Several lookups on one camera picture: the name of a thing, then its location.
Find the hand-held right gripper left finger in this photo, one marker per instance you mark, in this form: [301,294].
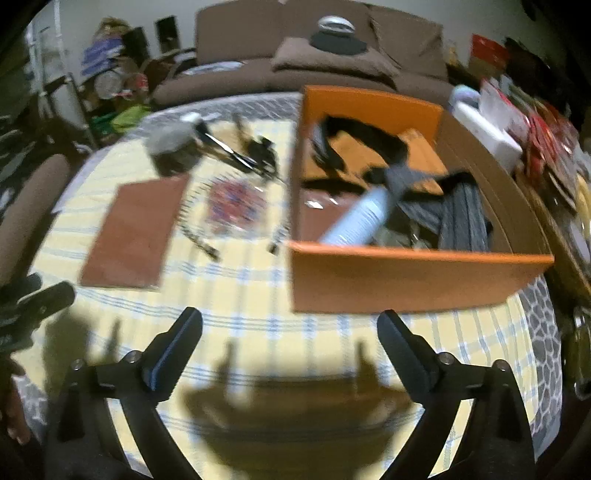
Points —
[167,357]

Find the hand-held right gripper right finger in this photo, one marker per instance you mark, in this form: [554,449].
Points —
[408,355]

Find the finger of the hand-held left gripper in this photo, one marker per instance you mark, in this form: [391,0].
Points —
[48,297]
[25,282]

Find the orange cardboard box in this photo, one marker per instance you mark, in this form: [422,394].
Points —
[406,281]

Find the brown leather stitched pouch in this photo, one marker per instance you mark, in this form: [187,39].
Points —
[134,230]

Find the glass jar grey lid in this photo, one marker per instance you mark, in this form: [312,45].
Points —
[173,147]

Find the brown chair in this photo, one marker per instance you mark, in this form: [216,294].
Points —
[32,212]

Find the yellow plaid tablecloth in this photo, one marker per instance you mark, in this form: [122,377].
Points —
[231,295]

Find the grey stone-pattern blanket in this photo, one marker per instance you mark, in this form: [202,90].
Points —
[540,332]

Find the white spray bottle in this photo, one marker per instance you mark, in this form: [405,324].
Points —
[359,214]

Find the grey striped cloth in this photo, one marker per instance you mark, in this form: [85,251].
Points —
[455,210]

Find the short black pen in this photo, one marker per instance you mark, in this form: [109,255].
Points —
[277,240]

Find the red blue patterned round pouch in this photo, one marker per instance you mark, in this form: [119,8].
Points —
[235,205]

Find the green bag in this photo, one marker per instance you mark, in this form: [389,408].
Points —
[127,117]

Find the yellow cloth blue pattern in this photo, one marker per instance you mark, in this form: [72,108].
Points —
[418,154]

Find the white metal rack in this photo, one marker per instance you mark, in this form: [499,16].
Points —
[55,69]

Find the black binder clips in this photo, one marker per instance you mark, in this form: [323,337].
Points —
[262,154]

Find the white tissue box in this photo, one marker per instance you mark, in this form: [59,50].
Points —
[491,134]

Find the blue stacked boxes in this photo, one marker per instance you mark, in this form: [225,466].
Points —
[104,50]

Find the pastel round container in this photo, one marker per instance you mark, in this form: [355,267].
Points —
[464,96]

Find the black speaker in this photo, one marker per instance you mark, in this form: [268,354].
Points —
[165,30]

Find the brown cushion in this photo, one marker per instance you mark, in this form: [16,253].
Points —
[332,64]

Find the brown sofa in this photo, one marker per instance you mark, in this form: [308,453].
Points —
[240,55]

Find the red cardboard box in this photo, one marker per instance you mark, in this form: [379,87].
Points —
[489,50]

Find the white grey oval device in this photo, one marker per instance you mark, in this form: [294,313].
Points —
[336,23]

